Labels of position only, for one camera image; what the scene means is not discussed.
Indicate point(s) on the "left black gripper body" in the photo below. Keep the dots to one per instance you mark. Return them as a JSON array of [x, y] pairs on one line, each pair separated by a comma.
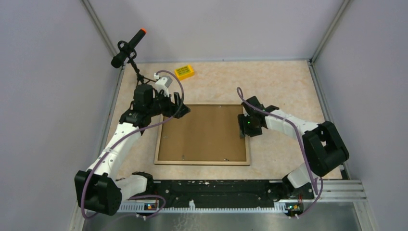
[[162, 105]]

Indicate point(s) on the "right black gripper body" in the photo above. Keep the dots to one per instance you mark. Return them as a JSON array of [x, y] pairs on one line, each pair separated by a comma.
[[247, 125]]

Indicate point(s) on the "wooden picture frame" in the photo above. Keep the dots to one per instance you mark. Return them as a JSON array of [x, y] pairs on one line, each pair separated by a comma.
[[204, 134]]

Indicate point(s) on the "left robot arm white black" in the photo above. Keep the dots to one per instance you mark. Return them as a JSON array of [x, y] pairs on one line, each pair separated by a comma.
[[97, 188]]

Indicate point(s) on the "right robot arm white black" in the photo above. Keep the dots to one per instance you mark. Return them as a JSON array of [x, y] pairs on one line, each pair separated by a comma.
[[321, 145]]

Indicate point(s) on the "yellow green toy block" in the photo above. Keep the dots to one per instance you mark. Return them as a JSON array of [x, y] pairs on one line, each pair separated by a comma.
[[184, 72]]

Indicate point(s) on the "small black tripod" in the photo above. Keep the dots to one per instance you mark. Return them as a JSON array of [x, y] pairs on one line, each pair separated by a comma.
[[141, 79]]

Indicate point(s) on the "black microphone orange tip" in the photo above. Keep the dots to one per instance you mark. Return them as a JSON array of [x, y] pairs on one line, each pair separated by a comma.
[[127, 49]]

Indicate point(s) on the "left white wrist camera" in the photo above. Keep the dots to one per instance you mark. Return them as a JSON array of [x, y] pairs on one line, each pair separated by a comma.
[[163, 83]]

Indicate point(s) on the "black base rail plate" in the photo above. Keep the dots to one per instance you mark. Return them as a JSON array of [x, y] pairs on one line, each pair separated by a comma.
[[226, 193]]

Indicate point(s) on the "aluminium frame rail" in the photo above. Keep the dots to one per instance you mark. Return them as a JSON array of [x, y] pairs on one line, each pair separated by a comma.
[[330, 191]]

